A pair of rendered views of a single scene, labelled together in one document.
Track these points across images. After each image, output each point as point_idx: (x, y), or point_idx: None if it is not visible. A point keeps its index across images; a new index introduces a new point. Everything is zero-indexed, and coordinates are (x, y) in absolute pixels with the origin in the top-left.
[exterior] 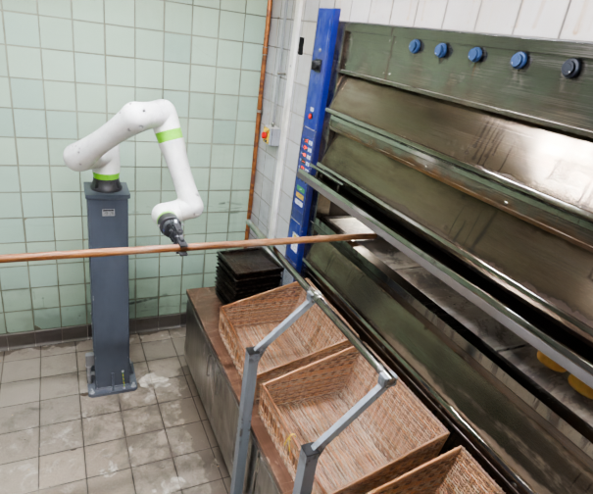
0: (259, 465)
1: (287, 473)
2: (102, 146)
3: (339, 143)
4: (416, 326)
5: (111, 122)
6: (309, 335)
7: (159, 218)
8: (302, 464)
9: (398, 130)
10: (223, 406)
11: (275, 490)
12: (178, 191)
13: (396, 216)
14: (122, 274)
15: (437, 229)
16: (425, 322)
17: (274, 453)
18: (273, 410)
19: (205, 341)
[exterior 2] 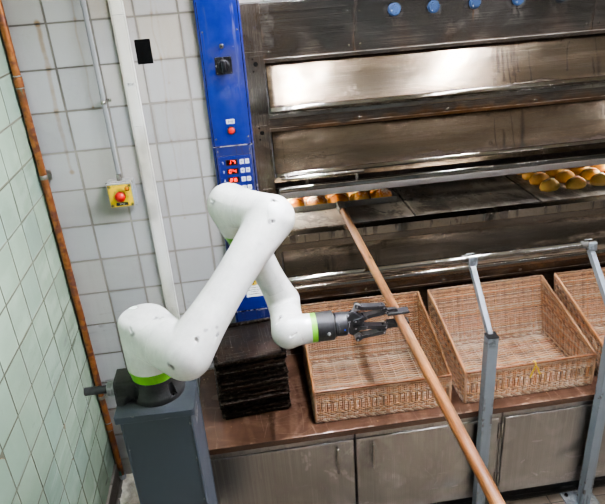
0: (505, 426)
1: (539, 393)
2: (245, 294)
3: (291, 141)
4: (472, 236)
5: (258, 245)
6: (350, 346)
7: (319, 327)
8: None
9: (406, 90)
10: (398, 460)
11: (543, 412)
12: (283, 289)
13: (423, 165)
14: (213, 488)
15: (484, 148)
16: (488, 224)
17: (516, 398)
18: (496, 373)
19: (309, 450)
